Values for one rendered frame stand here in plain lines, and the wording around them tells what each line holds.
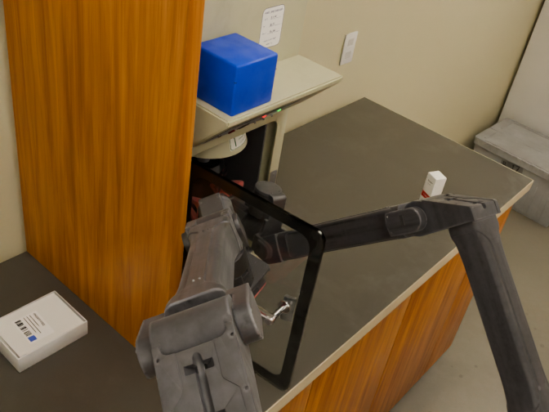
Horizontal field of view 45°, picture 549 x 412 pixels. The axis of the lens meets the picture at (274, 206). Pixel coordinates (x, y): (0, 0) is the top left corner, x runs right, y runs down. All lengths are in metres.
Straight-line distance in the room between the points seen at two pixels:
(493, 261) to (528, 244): 2.77
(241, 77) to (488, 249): 0.46
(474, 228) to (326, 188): 1.03
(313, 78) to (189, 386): 0.81
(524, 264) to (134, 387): 2.61
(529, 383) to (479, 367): 1.93
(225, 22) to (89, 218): 0.48
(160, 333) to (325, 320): 1.00
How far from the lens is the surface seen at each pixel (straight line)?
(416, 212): 1.04
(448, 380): 2.87
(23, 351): 1.41
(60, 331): 1.44
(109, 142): 1.21
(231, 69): 1.06
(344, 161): 2.15
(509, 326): 1.04
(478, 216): 1.02
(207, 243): 0.82
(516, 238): 3.82
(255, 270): 1.11
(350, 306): 1.62
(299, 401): 1.61
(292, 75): 1.27
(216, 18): 1.14
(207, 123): 1.11
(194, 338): 0.59
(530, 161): 3.89
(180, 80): 1.00
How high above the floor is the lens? 2.03
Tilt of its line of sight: 36 degrees down
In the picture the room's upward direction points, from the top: 10 degrees clockwise
